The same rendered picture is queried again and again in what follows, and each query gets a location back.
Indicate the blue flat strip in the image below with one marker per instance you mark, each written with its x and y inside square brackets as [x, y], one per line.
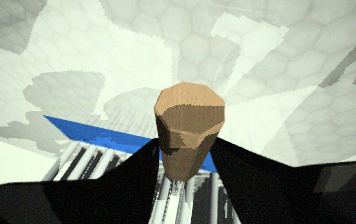
[114, 140]

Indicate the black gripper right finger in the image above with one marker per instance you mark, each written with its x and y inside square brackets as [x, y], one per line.
[265, 191]

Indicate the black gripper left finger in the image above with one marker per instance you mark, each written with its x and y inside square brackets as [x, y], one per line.
[123, 195]

